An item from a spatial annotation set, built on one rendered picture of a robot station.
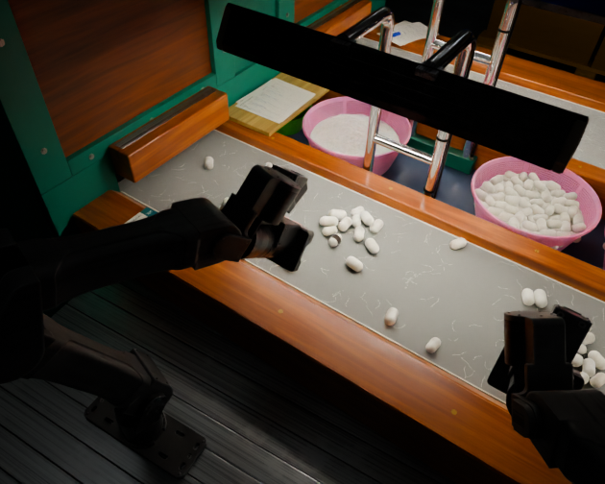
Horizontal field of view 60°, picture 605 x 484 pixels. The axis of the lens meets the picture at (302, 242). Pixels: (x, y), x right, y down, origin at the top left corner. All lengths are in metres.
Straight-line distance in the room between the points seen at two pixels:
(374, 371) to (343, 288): 0.19
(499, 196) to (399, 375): 0.54
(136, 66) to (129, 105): 0.08
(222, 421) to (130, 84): 0.67
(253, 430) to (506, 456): 0.38
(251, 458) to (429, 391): 0.29
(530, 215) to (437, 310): 0.36
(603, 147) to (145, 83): 1.09
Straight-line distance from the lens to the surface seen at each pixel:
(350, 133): 1.36
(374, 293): 0.97
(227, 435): 0.89
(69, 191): 1.12
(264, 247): 0.72
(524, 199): 1.24
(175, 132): 1.16
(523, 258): 1.08
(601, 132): 1.57
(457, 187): 1.33
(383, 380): 0.84
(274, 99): 1.39
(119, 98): 1.13
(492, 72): 1.25
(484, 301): 1.01
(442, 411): 0.83
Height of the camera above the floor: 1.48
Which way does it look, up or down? 46 degrees down
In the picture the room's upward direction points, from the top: 2 degrees clockwise
